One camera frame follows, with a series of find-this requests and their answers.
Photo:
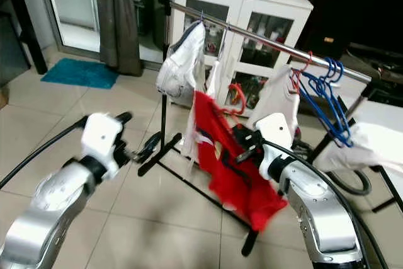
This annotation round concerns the red printed shirt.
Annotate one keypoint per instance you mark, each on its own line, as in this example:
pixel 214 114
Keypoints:
pixel 227 174

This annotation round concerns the red plastic hanger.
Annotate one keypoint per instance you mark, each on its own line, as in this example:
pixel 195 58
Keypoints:
pixel 294 80
pixel 244 99

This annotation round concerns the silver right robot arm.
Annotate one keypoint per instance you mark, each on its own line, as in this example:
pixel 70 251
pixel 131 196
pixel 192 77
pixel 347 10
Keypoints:
pixel 315 212

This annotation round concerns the blue plastic hanger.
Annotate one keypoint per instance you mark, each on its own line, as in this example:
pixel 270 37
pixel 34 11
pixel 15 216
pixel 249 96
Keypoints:
pixel 340 111
pixel 321 111

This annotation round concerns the beige shirt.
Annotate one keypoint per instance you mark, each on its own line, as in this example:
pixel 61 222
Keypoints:
pixel 277 96

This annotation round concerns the thin white top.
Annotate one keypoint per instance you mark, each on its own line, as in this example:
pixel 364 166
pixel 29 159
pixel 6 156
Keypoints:
pixel 217 74

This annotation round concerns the teal floor mat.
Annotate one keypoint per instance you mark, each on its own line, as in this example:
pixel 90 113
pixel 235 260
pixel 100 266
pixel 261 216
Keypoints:
pixel 79 74

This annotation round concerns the white cloth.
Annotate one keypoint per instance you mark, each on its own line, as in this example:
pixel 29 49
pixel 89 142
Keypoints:
pixel 343 155

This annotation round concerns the white denim trousers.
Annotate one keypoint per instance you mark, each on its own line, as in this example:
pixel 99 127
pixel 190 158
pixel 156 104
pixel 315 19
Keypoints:
pixel 182 61

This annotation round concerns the grey curtain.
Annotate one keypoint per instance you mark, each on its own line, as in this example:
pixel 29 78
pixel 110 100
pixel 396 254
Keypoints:
pixel 119 23

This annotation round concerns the black furniture unit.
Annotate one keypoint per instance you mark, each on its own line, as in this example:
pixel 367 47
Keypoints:
pixel 359 4

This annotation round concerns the black side table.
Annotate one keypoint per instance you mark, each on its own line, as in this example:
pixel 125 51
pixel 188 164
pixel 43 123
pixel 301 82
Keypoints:
pixel 19 11

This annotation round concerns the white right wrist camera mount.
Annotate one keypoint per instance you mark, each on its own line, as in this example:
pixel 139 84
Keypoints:
pixel 272 143

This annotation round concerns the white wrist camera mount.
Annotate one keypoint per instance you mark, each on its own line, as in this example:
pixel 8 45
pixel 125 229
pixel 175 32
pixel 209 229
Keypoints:
pixel 272 143
pixel 102 138

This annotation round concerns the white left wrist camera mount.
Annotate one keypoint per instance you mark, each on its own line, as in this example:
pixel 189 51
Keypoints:
pixel 102 138

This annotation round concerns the black clothes rack silver rail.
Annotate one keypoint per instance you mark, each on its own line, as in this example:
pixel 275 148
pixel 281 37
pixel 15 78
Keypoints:
pixel 264 38

